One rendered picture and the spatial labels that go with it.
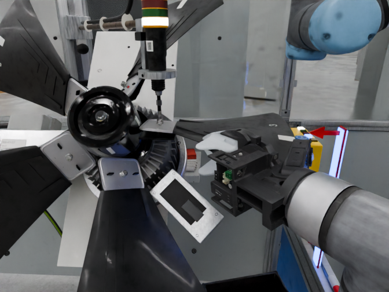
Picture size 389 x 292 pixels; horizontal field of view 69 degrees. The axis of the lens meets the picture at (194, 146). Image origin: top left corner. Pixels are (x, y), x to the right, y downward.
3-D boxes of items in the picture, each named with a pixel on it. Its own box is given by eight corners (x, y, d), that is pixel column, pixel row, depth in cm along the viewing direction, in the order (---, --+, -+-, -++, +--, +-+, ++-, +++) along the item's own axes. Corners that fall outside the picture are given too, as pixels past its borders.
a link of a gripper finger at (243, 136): (219, 124, 44) (262, 143, 37) (227, 121, 44) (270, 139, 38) (220, 151, 46) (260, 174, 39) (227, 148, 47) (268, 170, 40)
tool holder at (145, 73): (128, 75, 55) (124, 18, 51) (161, 72, 58) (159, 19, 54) (147, 80, 47) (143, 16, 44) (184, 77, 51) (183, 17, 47)
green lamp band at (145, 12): (138, 17, 49) (137, 9, 49) (161, 18, 51) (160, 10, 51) (148, 16, 46) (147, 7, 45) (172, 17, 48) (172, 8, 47)
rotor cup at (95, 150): (82, 171, 60) (51, 153, 48) (92, 109, 64) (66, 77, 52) (151, 173, 59) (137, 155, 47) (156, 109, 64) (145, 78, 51)
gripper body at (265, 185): (204, 151, 38) (275, 188, 29) (251, 132, 42) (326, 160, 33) (208, 199, 41) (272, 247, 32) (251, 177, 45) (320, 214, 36)
